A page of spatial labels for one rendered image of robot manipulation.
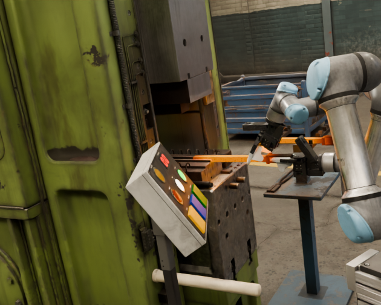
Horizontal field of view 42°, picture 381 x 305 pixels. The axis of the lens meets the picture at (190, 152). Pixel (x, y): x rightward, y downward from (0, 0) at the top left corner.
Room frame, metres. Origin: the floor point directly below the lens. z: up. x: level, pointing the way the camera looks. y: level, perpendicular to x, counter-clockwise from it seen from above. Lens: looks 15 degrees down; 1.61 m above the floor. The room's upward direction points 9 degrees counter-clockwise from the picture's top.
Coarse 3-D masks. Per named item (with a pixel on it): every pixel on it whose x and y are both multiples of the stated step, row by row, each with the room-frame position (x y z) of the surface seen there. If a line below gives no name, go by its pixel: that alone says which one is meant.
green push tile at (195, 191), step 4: (192, 188) 1.61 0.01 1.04; (196, 188) 1.63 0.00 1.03; (192, 192) 1.58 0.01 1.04; (196, 192) 1.60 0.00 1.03; (200, 192) 1.64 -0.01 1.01; (196, 196) 1.58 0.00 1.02; (200, 196) 1.61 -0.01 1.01; (200, 200) 1.58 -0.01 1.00; (204, 200) 1.62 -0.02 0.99; (204, 204) 1.59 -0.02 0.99
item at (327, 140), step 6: (282, 138) 2.41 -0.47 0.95; (288, 138) 2.39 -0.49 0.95; (294, 138) 2.37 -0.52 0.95; (306, 138) 2.34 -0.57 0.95; (312, 138) 2.32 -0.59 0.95; (318, 138) 2.31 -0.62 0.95; (324, 138) 2.28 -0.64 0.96; (330, 138) 2.27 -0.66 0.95; (324, 144) 2.27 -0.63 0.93; (330, 144) 2.27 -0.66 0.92
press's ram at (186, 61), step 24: (144, 0) 1.98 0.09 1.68; (168, 0) 1.93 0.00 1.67; (192, 0) 2.09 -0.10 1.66; (144, 24) 1.99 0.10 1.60; (168, 24) 1.94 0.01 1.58; (192, 24) 2.07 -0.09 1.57; (144, 48) 2.00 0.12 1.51; (168, 48) 1.94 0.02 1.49; (192, 48) 2.04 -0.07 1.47; (168, 72) 1.95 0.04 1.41; (192, 72) 2.02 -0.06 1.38
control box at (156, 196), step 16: (160, 144) 1.68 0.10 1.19; (144, 160) 1.55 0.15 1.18; (160, 160) 1.54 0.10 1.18; (144, 176) 1.36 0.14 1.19; (176, 176) 1.57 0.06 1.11; (144, 192) 1.36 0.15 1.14; (160, 192) 1.36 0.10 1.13; (144, 208) 1.36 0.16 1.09; (160, 208) 1.36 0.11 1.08; (176, 208) 1.35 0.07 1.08; (160, 224) 1.36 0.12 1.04; (176, 224) 1.35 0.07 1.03; (192, 224) 1.36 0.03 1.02; (176, 240) 1.36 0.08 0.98; (192, 240) 1.35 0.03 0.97
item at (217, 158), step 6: (198, 156) 2.11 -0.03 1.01; (204, 156) 2.09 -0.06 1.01; (210, 156) 2.08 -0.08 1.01; (216, 156) 2.06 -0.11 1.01; (222, 156) 2.05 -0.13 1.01; (228, 156) 2.03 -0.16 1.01; (234, 156) 2.02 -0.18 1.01; (240, 156) 2.00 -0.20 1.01; (246, 156) 1.99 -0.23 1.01; (264, 156) 1.95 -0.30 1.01; (270, 156) 1.93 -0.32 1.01; (276, 156) 1.92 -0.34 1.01; (282, 156) 1.90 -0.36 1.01; (288, 156) 1.89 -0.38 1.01; (270, 162) 1.93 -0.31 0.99
